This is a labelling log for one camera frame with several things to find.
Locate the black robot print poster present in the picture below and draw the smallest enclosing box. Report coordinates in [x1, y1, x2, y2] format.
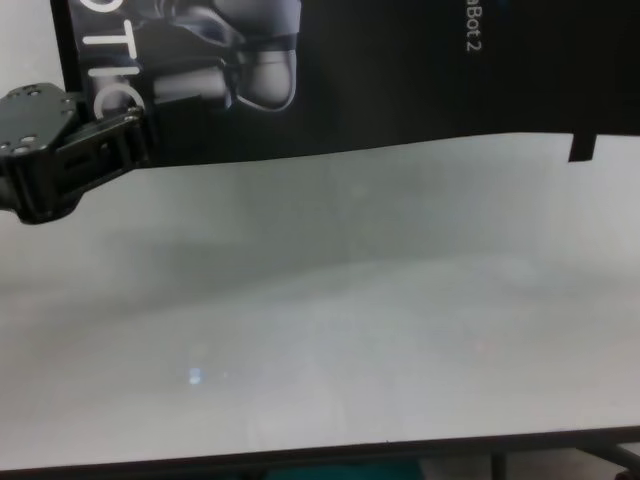
[67, 0, 640, 169]

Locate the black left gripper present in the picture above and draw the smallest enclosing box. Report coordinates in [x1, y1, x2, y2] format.
[0, 83, 151, 225]

